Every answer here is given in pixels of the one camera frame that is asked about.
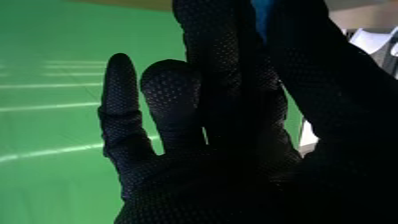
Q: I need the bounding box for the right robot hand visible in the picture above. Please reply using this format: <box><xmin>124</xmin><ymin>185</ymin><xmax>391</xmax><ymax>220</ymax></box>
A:
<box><xmin>96</xmin><ymin>0</ymin><xmax>398</xmax><ymax>224</ymax></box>

